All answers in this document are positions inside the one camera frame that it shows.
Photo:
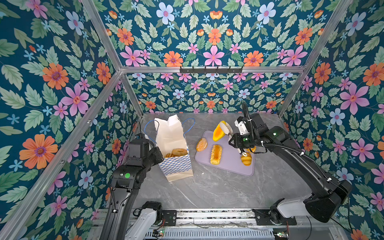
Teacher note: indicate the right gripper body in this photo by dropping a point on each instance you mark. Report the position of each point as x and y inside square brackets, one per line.
[246, 140]

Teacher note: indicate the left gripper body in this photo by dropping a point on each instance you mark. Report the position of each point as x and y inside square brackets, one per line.
[155, 157]

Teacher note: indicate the metal tongs white tips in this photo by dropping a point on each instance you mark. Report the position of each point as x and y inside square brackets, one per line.
[227, 130]

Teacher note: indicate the large striped loaf bread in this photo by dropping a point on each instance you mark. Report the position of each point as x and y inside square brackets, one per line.
[168, 155]

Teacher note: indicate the checkered paper bag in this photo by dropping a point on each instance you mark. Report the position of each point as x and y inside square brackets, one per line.
[171, 140]

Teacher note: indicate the yellow oval bread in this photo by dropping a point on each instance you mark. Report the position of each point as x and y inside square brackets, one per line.
[219, 131]

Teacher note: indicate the lilac plastic tray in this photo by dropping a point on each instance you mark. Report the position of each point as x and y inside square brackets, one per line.
[230, 160]

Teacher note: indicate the braided bagel bread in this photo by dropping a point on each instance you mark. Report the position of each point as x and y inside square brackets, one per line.
[179, 152]

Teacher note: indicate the long ridged glazed bread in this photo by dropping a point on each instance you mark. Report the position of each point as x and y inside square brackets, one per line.
[216, 155]

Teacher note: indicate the sugared round bread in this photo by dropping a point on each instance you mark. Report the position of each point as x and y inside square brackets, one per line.
[201, 145]

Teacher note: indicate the pale ridged long bread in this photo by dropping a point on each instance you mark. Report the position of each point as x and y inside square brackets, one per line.
[252, 150]

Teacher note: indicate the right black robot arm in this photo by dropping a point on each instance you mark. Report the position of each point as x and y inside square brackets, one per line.
[327, 192]

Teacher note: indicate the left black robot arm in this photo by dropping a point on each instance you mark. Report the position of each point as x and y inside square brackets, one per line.
[125, 185]

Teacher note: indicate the small striped round bun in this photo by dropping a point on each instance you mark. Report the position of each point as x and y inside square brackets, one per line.
[246, 158]

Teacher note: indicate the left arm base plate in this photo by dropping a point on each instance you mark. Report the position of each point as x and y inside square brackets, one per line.
[166, 218]

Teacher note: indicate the aluminium frame bars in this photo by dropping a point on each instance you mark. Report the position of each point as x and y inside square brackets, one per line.
[79, 77]

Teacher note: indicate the black hook rail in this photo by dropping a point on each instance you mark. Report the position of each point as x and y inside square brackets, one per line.
[211, 70]

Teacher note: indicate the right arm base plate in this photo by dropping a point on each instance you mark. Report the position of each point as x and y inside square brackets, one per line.
[266, 217]

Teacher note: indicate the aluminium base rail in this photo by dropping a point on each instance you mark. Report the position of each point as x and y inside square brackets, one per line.
[240, 224]

